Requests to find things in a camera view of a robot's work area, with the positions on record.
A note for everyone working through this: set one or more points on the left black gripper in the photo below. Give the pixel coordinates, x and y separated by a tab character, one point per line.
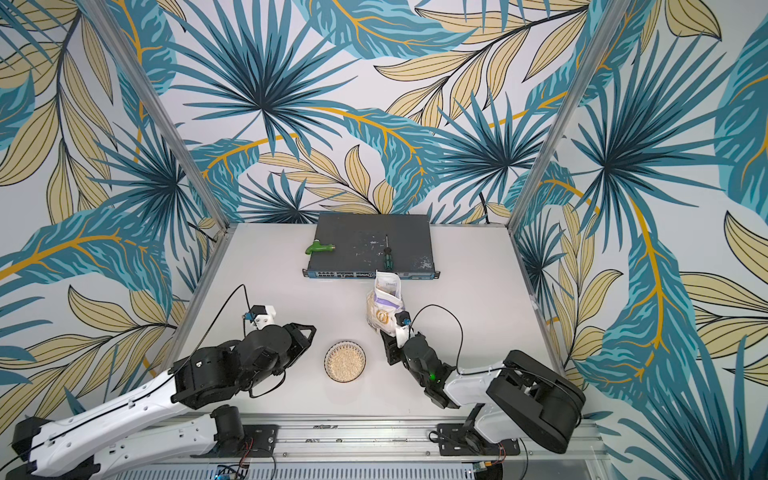
300	340

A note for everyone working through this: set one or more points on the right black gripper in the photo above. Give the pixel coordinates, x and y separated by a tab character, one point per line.
394	345

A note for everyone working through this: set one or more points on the clear oats bag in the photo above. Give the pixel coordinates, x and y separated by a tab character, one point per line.
384	302

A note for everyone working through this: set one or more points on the white patterned breakfast bowl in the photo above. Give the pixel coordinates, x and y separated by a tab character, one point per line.
345	361

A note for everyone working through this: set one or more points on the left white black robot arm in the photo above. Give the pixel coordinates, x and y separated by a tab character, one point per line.
183	412

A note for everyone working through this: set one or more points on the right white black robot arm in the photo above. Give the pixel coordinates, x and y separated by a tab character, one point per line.
516	398

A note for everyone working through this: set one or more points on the green plastic fitting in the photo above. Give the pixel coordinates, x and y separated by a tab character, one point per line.
318	247

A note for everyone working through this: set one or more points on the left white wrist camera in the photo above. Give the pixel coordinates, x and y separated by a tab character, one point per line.
258	317

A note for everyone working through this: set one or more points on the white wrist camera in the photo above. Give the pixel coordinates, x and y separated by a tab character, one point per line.
401	321
258	317

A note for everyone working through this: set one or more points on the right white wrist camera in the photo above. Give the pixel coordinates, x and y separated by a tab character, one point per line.
401	321

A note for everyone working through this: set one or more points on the aluminium front rail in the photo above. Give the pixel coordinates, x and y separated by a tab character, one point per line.
382	449

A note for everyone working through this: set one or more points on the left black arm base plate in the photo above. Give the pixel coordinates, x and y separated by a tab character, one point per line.
249	441

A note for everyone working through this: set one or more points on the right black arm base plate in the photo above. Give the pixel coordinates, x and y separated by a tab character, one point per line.
456	440

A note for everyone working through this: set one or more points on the green handled screwdriver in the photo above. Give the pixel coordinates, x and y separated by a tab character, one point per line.
388	257

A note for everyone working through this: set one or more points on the grey network switch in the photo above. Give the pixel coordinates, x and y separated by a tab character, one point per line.
360	240

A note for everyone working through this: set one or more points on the left aluminium frame post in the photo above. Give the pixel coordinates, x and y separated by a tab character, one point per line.
107	26

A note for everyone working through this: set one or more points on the aluminium frame post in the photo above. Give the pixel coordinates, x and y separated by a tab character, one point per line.
607	27
107	26

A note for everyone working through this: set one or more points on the right aluminium frame post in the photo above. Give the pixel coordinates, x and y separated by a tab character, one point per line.
607	27

